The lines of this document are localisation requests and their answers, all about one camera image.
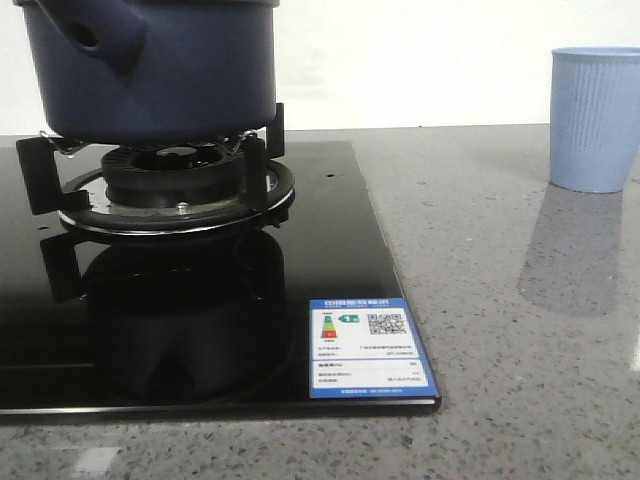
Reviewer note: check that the black gas burner head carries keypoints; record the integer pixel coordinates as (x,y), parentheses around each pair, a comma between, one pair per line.
(163,178)

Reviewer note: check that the light blue ribbed cup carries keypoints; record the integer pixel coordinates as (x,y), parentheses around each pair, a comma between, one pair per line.
(594,117)

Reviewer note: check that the dark blue cooking pot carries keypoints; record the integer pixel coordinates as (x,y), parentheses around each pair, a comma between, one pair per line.
(153,72)

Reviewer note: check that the black glass gas stove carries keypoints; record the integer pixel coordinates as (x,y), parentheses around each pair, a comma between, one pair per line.
(213,325)

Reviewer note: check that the blue energy label sticker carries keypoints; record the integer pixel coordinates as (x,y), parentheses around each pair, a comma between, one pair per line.
(366,348)

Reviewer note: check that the black pot support grate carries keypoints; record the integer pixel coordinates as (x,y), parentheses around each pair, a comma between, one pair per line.
(82,203)

